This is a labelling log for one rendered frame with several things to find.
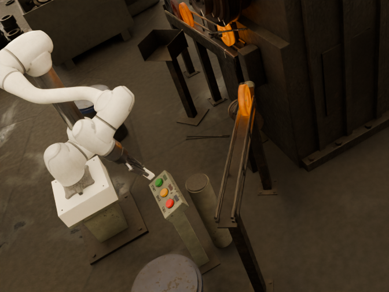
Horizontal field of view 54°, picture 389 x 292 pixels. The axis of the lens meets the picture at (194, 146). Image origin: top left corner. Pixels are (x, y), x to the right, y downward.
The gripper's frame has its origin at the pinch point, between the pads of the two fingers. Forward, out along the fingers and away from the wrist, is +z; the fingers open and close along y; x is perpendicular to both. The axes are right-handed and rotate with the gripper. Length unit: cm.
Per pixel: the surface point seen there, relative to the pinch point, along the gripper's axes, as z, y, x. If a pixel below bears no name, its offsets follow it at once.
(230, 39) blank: 15, 53, -74
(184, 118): 79, 113, -17
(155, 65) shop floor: 82, 213, -25
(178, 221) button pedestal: 24.5, -12.2, 7.0
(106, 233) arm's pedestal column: 42, 38, 61
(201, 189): 22.8, -8.7, -11.3
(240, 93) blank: 12, 9, -56
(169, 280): 20.0, -37.2, 20.9
